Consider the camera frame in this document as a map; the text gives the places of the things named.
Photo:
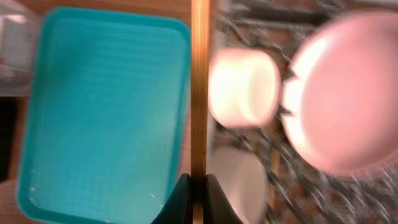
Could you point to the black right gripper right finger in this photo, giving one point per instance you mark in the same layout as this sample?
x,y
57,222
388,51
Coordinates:
x,y
216,207

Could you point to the large pink plate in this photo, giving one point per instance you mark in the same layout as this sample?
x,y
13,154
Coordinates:
x,y
341,101

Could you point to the clear plastic waste bin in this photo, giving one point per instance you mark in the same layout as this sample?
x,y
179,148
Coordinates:
x,y
19,33

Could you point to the small pink bowl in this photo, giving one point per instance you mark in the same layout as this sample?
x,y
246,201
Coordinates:
x,y
244,87

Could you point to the teal serving tray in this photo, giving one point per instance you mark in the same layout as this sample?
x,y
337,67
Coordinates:
x,y
106,117

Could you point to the grey dishwasher rack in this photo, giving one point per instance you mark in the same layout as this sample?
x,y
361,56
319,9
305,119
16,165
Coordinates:
x,y
303,194

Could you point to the grey bowl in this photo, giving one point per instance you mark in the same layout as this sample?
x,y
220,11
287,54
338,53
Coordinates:
x,y
244,181

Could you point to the black tray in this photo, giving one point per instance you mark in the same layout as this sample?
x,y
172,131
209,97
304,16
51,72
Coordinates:
x,y
9,111

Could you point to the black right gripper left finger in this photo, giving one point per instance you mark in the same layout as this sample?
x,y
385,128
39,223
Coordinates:
x,y
178,207

